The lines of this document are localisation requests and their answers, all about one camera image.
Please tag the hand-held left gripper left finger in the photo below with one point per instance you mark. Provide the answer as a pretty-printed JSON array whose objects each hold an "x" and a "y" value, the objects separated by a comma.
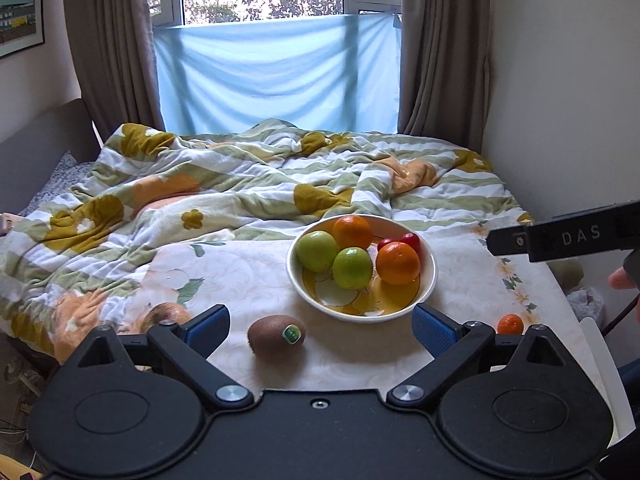
[{"x": 210, "y": 324}]

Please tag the red cherry tomato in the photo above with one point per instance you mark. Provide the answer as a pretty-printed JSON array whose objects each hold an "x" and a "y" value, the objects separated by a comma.
[
  {"x": 385, "y": 244},
  {"x": 411, "y": 240}
]

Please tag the grey padded bed board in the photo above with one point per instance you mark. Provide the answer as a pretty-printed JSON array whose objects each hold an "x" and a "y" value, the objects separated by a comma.
[{"x": 35, "y": 145}]

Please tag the white ceramic bowl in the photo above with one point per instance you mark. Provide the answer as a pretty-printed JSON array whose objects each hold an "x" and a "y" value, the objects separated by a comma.
[{"x": 390, "y": 302}]

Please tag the green apple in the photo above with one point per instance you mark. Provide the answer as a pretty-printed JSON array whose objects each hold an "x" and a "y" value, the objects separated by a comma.
[
  {"x": 316, "y": 251},
  {"x": 352, "y": 268}
]

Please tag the green striped floral blanket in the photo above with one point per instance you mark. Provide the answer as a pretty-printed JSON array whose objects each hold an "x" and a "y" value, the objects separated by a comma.
[{"x": 225, "y": 180}]

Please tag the large orange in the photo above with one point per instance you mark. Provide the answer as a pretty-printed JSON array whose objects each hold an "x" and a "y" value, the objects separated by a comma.
[{"x": 397, "y": 263}]

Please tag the light blue window cloth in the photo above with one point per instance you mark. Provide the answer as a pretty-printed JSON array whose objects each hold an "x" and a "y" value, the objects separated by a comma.
[{"x": 275, "y": 70}]

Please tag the framed wall picture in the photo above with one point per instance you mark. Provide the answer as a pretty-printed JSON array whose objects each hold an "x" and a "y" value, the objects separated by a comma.
[{"x": 20, "y": 10}]

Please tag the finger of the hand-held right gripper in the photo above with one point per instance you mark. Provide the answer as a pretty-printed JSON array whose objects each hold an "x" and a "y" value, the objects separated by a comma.
[{"x": 507, "y": 241}]

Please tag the crumpled plastic bag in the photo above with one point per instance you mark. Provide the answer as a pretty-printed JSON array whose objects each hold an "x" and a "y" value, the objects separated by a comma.
[{"x": 589, "y": 305}]

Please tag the person's right hand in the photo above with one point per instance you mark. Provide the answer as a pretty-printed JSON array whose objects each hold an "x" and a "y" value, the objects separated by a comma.
[{"x": 621, "y": 280}]

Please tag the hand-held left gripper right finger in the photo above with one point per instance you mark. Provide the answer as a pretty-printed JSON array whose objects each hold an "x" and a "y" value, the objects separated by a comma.
[{"x": 431, "y": 329}]

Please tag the person's leg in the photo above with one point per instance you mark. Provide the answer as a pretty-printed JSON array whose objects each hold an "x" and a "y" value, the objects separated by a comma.
[{"x": 632, "y": 377}]

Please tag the brown curtain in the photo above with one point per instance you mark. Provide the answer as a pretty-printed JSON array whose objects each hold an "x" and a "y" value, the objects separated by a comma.
[
  {"x": 115, "y": 45},
  {"x": 445, "y": 45}
]

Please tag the white floral tablecloth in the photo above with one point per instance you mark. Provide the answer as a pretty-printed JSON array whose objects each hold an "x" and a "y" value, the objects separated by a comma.
[{"x": 250, "y": 285}]

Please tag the small mandarin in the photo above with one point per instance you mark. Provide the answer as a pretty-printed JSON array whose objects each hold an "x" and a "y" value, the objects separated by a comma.
[{"x": 510, "y": 324}]

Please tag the dotted grey bed sheet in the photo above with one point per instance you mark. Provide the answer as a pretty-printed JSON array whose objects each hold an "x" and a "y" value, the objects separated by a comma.
[{"x": 60, "y": 180}]

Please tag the brown kiwi with sticker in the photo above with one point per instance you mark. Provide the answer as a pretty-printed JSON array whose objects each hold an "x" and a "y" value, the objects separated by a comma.
[{"x": 270, "y": 335}]

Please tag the medium orange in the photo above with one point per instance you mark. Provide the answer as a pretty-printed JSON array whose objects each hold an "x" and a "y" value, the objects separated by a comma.
[{"x": 352, "y": 231}]

